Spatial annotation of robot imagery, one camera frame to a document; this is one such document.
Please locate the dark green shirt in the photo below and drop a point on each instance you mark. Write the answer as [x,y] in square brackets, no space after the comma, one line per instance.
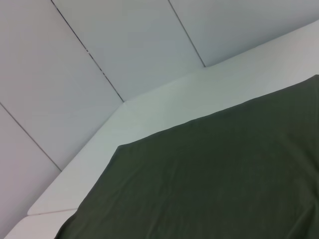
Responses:
[211,186]

